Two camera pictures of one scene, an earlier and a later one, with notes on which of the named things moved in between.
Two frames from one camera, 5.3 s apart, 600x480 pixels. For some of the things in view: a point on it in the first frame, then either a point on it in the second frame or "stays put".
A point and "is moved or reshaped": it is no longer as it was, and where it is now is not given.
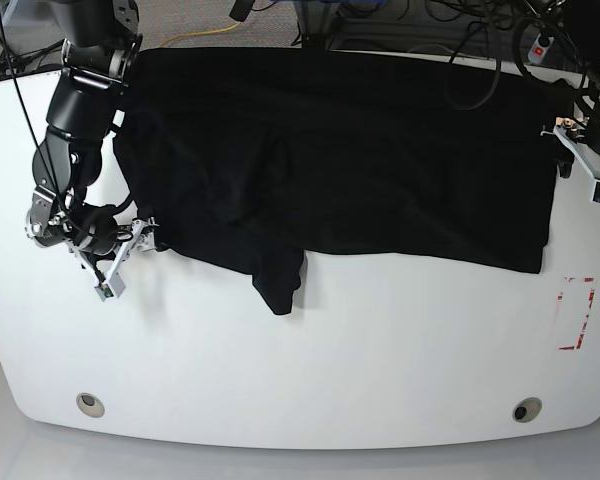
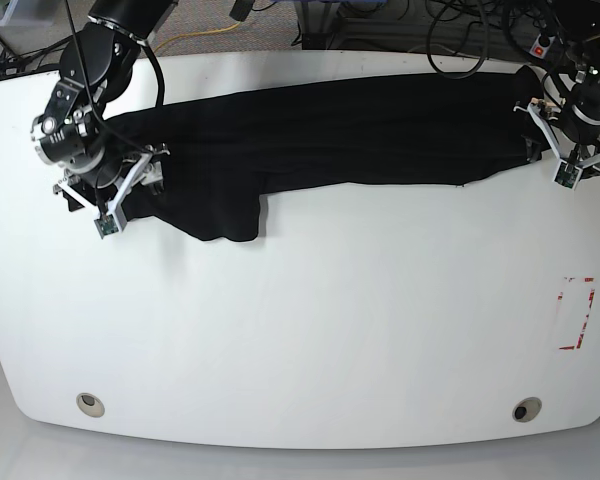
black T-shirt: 256,156 is moved or reshaped
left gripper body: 94,228 to 96,165
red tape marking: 590,303 stays put
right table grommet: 527,409 stays put
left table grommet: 90,405 stays put
